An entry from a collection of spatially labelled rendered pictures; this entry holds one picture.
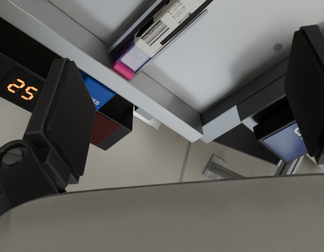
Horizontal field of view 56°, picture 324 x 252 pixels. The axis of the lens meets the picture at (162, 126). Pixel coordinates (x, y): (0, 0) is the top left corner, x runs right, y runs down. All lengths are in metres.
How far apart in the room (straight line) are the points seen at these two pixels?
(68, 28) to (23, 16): 0.02
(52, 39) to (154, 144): 0.93
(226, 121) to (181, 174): 0.96
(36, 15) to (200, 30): 0.09
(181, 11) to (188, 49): 0.04
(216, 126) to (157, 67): 0.07
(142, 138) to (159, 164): 0.13
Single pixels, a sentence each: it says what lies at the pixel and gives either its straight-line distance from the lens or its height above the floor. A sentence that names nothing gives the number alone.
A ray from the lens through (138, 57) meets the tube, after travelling 0.19.
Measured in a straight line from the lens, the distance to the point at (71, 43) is 0.18.
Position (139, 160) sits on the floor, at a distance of 1.07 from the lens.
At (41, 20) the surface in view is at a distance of 0.18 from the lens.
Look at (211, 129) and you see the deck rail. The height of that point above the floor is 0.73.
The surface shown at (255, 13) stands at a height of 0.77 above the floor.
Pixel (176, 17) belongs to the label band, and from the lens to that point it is 0.17.
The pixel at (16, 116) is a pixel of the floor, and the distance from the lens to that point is 0.93.
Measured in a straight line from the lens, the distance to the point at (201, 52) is 0.21.
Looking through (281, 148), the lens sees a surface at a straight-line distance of 0.22.
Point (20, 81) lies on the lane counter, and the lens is 0.25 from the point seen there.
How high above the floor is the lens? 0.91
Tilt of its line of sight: 57 degrees down
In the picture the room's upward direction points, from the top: 112 degrees clockwise
